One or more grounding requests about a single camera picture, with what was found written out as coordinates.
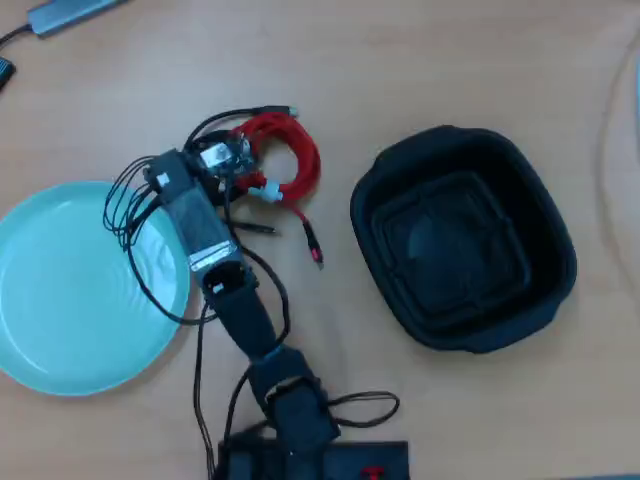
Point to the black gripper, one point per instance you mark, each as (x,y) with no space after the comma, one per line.
(170,167)

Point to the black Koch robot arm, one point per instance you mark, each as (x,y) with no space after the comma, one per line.
(205,230)

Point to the black bowl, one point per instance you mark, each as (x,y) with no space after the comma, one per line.
(465,240)

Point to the light teal plate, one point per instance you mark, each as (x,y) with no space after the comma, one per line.
(75,290)

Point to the grey USB hub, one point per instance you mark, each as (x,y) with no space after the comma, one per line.
(70,15)

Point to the dark small device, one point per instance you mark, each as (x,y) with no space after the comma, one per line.
(5,72)

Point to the red base clamp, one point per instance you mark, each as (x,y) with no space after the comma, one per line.
(372,474)

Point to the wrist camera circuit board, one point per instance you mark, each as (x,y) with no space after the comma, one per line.
(225,156)

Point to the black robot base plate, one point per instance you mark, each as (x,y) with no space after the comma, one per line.
(350,457)

